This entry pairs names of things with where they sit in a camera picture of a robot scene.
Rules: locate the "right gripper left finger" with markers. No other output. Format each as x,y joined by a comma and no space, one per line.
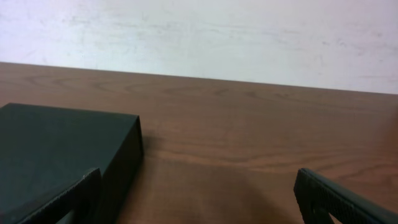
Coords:
78,198

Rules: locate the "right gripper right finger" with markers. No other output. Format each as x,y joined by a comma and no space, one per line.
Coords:
320,200

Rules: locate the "dark green box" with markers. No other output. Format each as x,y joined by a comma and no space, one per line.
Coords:
45,149

